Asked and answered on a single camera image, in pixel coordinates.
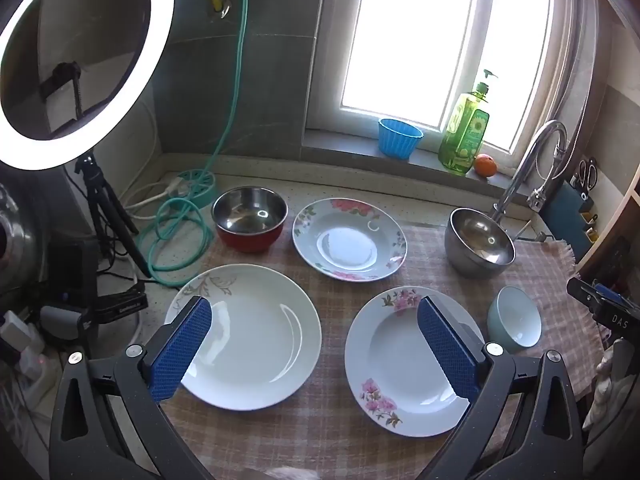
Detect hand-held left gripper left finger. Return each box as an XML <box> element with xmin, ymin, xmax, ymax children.
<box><xmin>48</xmin><ymin>296</ymin><xmax>216</xmax><ymax>480</ymax></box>

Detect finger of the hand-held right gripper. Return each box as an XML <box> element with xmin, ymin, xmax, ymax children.
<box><xmin>567</xmin><ymin>277</ymin><xmax>631</xmax><ymax>313</ymax></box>

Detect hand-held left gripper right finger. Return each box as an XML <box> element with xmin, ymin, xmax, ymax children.
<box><xmin>416</xmin><ymin>295</ymin><xmax>591</xmax><ymax>480</ymax></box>

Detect deep pink flower plate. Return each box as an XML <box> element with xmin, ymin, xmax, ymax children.
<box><xmin>344</xmin><ymin>286</ymin><xmax>486</xmax><ymax>438</ymax></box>

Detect light blue ceramic bowl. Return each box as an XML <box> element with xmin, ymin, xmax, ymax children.
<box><xmin>487</xmin><ymin>285</ymin><xmax>543</xmax><ymax>354</ymax></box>

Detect white plate with leaf pattern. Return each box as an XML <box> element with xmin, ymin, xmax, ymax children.
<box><xmin>164</xmin><ymin>263</ymin><xmax>322</xmax><ymax>397</ymax></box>

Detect plain stainless steel bowl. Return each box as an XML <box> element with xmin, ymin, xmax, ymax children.
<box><xmin>444</xmin><ymin>207</ymin><xmax>516</xmax><ymax>279</ymax></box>

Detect red steel bowl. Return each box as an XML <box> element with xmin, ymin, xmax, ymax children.
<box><xmin>211</xmin><ymin>186</ymin><xmax>289</xmax><ymax>253</ymax></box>

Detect wide floral rim plate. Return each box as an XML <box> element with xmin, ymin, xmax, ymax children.
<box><xmin>292</xmin><ymin>198</ymin><xmax>408</xmax><ymax>282</ymax></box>

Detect person's right hand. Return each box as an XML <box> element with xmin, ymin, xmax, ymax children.
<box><xmin>587</xmin><ymin>340</ymin><xmax>640</xmax><ymax>431</ymax></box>

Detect black labelled device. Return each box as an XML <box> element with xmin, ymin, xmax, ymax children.
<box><xmin>90</xmin><ymin>285</ymin><xmax>148</xmax><ymax>322</ymax></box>

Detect blue utensil holder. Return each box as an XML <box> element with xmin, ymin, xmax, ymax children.
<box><xmin>537</xmin><ymin>180</ymin><xmax>598</xmax><ymax>261</ymax></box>

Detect scissors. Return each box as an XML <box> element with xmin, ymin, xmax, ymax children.
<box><xmin>575</xmin><ymin>157</ymin><xmax>598</xmax><ymax>188</ymax></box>

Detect black box device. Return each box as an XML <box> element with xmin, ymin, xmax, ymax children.
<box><xmin>47</xmin><ymin>232</ymin><xmax>98</xmax><ymax>306</ymax></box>

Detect pink checked cloth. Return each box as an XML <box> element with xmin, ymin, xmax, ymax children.
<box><xmin>160</xmin><ymin>220</ymin><xmax>608</xmax><ymax>480</ymax></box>

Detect chrome faucet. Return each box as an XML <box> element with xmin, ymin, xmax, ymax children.
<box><xmin>492</xmin><ymin>120</ymin><xmax>568</xmax><ymax>226</ymax></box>

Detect white power strip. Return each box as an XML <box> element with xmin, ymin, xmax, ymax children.
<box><xmin>0</xmin><ymin>310</ymin><xmax>56</xmax><ymax>383</ymax></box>

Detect black tripod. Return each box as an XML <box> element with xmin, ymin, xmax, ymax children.
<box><xmin>75</xmin><ymin>155</ymin><xmax>151</xmax><ymax>278</ymax></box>

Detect green dish soap bottle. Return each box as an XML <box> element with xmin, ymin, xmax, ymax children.
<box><xmin>438</xmin><ymin>69</ymin><xmax>499</xmax><ymax>177</ymax></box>

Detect blue fluted cup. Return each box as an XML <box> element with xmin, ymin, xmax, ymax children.
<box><xmin>378</xmin><ymin>118</ymin><xmax>424</xmax><ymax>161</ymax></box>

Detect window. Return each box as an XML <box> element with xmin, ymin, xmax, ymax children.
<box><xmin>305</xmin><ymin>0</ymin><xmax>601</xmax><ymax>166</ymax></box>

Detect white cable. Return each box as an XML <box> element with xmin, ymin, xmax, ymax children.
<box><xmin>122</xmin><ymin>175</ymin><xmax>181</xmax><ymax>218</ymax></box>

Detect teal hose reel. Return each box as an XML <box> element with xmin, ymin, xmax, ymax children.
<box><xmin>176</xmin><ymin>169</ymin><xmax>217</xmax><ymax>208</ymax></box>

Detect green hose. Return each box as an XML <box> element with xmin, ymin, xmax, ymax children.
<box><xmin>137</xmin><ymin>0</ymin><xmax>251</xmax><ymax>288</ymax></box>

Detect white ring light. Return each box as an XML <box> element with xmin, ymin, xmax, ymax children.
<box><xmin>0</xmin><ymin>0</ymin><xmax>175</xmax><ymax>170</ymax></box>

